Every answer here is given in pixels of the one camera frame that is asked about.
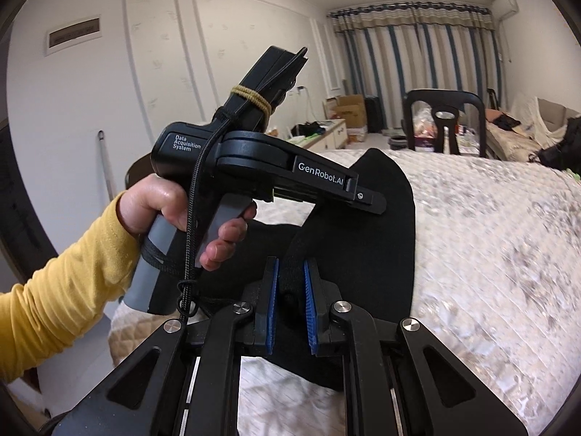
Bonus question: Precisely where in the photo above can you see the black pants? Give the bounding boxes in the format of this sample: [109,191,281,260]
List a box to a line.
[244,146,417,391]

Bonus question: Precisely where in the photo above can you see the person left hand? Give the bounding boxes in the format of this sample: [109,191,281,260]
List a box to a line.
[116,172,258,273]

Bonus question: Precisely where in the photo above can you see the black phone on gripper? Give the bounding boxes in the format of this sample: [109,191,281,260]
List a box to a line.
[213,45,307,133]

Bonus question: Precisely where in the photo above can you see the low white cabinet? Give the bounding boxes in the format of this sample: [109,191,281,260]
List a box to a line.
[288,119,348,153]

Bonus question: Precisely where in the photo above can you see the white quilted floral bedspread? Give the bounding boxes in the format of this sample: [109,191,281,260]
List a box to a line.
[108,146,581,436]

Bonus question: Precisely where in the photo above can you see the cardboard box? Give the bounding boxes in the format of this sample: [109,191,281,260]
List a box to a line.
[322,94,368,143]

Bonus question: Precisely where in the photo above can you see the black speaker box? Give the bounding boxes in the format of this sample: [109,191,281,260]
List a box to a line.
[364,97,385,133]

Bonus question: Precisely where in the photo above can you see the striped blue beige curtain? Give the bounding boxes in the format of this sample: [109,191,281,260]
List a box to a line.
[328,0,505,130]

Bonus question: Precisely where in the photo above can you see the dark wooden chair far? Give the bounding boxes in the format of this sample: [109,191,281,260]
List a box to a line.
[403,89,487,158]

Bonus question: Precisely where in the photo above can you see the black clothes pile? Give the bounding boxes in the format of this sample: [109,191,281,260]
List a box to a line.
[529,117,581,174]

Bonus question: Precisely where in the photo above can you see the beige sofa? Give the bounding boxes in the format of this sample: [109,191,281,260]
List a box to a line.
[485,93,580,162]

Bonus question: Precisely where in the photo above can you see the white air conditioner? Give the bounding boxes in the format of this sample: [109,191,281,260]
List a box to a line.
[491,0,519,23]

